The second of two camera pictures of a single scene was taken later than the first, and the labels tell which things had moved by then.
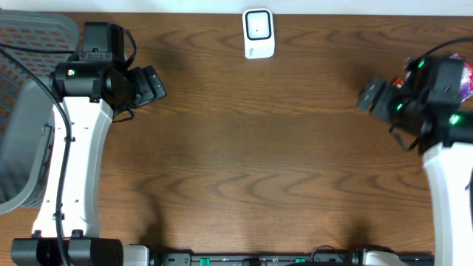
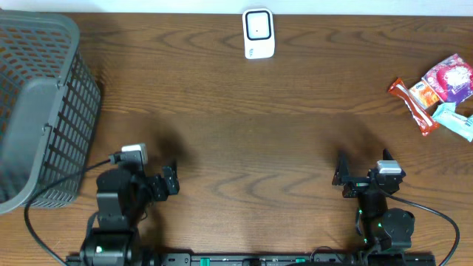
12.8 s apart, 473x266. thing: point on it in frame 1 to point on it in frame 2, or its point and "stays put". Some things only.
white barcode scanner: x=258 y=27 stays put
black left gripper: x=148 y=86 to x=162 y=183
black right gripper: x=380 y=106 to x=357 y=185
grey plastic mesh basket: x=27 y=118 stays put
